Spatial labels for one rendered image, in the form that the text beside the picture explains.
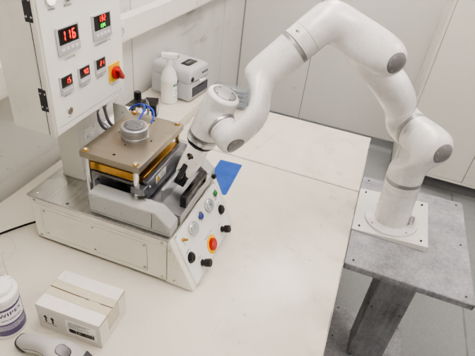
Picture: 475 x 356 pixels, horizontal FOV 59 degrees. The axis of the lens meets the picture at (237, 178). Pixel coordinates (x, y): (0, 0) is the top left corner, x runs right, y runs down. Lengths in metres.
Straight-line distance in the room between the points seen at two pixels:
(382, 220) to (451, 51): 1.66
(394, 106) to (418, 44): 2.18
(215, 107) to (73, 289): 0.59
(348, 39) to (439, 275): 0.85
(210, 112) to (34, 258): 0.72
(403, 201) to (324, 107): 2.22
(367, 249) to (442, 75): 1.79
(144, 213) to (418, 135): 0.84
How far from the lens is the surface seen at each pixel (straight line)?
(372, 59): 1.10
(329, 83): 3.59
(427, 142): 1.37
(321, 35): 1.07
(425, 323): 2.46
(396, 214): 1.58
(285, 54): 1.05
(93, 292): 1.18
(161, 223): 1.14
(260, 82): 1.03
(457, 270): 1.62
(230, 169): 1.75
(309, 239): 1.49
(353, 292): 2.42
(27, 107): 1.19
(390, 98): 1.27
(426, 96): 3.13
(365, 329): 2.00
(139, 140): 1.21
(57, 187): 1.37
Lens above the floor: 1.74
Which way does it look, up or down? 35 degrees down
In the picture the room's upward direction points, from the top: 7 degrees clockwise
